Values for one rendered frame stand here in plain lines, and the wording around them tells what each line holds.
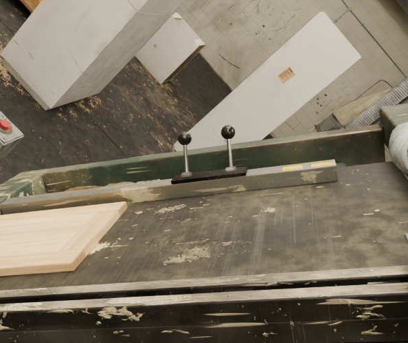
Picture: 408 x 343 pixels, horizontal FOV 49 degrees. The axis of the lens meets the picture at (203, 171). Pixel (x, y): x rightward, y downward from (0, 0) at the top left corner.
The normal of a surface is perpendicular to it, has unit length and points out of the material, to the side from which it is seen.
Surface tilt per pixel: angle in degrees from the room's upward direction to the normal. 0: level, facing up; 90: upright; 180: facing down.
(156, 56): 90
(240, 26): 90
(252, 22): 90
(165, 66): 90
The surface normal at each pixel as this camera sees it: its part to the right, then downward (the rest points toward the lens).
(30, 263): -0.18, -0.94
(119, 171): -0.19, 0.33
